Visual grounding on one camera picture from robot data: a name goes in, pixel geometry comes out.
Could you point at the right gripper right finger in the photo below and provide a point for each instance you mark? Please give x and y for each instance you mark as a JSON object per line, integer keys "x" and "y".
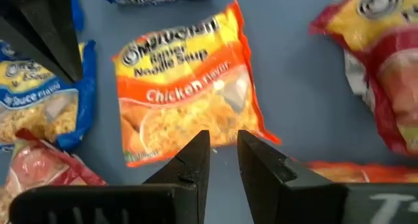
{"x": 267, "y": 185}

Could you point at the red roast beef noodle pack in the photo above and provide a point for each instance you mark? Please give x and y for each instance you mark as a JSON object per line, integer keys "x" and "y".
{"x": 36, "y": 168}
{"x": 392, "y": 70}

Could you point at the orange chicken noodle pack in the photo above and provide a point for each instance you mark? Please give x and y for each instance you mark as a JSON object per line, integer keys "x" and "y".
{"x": 359, "y": 171}
{"x": 183, "y": 87}

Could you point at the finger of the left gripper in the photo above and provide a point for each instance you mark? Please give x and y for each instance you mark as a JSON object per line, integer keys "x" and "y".
{"x": 39, "y": 21}

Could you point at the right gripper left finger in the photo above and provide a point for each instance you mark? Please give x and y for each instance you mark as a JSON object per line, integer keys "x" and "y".
{"x": 183, "y": 185}

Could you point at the blue-grey table mat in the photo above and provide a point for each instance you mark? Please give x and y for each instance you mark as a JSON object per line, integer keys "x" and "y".
{"x": 294, "y": 103}

